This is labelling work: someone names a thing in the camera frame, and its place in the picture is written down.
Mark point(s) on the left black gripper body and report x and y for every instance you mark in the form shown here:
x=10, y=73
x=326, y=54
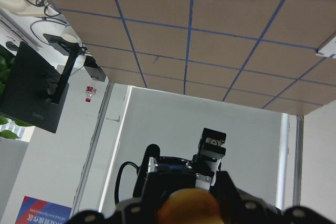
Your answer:
x=159, y=176

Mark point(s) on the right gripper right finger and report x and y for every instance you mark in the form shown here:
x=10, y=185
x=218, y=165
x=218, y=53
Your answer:
x=237, y=206

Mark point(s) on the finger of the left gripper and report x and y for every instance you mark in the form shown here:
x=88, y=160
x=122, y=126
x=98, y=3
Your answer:
x=211, y=146

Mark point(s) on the yellow push button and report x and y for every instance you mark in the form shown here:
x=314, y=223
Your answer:
x=190, y=206

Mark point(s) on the blue red sign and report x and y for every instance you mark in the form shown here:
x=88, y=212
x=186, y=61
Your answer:
x=35, y=211

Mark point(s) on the red cap bottle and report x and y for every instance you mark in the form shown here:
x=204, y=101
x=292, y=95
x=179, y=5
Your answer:
x=90, y=92

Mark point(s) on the black monitor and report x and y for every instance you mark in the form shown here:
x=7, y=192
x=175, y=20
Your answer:
x=40, y=88

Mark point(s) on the white paper cup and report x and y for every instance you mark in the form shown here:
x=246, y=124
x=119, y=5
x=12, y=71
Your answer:
x=70, y=38

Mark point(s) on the green plant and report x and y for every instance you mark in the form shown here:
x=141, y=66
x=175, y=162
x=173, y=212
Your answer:
x=12, y=127

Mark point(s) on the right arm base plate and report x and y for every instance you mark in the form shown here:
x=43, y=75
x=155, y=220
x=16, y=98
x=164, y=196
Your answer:
x=327, y=49

